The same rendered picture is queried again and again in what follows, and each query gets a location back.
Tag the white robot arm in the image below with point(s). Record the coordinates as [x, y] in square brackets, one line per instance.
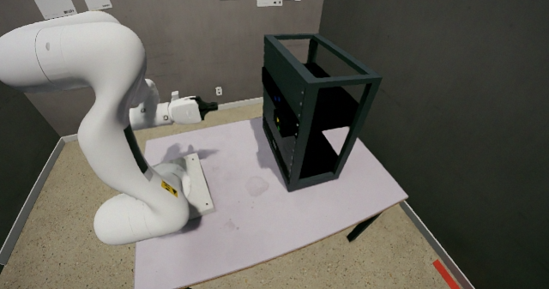
[92, 51]

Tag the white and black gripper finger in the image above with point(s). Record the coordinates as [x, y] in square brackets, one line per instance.
[203, 112]
[204, 105]

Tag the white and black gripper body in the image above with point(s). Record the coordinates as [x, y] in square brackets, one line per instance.
[185, 111]

